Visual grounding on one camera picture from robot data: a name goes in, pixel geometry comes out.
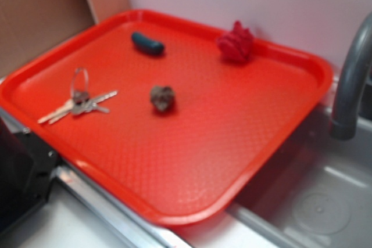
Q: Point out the dark teal pickle toy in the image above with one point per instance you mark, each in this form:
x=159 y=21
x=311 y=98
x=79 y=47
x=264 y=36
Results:
x=147 y=45

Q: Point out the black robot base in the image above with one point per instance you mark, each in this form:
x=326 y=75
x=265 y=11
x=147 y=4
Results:
x=28 y=166

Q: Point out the silver metal rail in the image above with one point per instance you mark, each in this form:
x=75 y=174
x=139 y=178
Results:
x=78 y=215

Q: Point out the brown cardboard panel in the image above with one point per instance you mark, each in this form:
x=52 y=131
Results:
x=32 y=27

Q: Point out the silver key bunch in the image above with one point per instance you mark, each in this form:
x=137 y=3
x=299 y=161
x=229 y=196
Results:
x=80 y=100

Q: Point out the grey sink faucet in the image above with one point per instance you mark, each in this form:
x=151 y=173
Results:
x=353 y=94

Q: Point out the red plastic tray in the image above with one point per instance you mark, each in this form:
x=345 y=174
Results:
x=184 y=165

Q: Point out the grey plastic sink basin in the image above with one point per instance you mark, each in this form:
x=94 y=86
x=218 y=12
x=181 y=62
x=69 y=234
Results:
x=315 y=191

